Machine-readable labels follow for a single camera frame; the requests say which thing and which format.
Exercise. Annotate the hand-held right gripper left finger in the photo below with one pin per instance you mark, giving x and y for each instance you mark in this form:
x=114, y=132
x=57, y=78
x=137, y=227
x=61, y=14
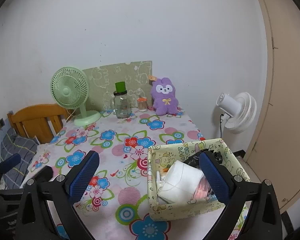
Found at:
x=86, y=175

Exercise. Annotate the grey plaid pillow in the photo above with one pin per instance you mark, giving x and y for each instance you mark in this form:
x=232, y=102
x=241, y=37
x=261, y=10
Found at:
x=20, y=147

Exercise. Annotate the green patterned board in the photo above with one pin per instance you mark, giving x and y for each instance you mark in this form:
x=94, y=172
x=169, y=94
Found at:
x=107, y=80

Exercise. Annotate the wooden bed headboard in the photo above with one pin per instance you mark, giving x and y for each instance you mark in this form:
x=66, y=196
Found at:
x=37, y=120

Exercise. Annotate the yellow patterned storage box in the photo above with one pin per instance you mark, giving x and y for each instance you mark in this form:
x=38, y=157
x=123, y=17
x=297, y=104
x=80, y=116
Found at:
x=187, y=211

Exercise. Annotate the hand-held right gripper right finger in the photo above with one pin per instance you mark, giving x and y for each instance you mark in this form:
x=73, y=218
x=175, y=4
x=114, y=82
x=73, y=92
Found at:
x=216, y=177

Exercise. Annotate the green desk fan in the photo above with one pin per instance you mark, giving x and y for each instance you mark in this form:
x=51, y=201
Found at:
x=68, y=90

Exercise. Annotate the floral tablecloth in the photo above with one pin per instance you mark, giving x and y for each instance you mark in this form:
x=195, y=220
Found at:
x=110, y=155

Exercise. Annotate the white clip fan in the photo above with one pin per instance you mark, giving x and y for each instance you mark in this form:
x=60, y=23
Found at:
x=242, y=115

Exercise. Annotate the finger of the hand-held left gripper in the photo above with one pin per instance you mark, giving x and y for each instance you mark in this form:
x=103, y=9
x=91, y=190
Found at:
x=45, y=173
x=12, y=161

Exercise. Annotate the purple plush rabbit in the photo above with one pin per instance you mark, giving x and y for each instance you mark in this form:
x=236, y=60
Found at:
x=165, y=100

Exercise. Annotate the pink mask packet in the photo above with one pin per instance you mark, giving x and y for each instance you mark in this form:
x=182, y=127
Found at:
x=202, y=190

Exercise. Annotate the orange green tissue packet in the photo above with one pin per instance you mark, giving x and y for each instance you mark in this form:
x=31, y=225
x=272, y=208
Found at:
x=165, y=170

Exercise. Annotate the black plastic bag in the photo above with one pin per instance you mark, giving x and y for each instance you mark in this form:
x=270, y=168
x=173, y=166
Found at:
x=192, y=160

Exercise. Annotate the glass mug with green lid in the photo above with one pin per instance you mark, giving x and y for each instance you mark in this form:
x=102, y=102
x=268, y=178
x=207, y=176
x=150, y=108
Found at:
x=122, y=107

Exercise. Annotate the cotton swab jar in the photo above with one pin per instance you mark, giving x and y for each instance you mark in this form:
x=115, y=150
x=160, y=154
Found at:
x=142, y=105

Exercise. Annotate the white face masks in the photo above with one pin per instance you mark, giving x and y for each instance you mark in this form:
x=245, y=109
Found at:
x=182, y=180

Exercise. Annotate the beige door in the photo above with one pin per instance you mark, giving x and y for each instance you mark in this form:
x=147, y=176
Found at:
x=287, y=92

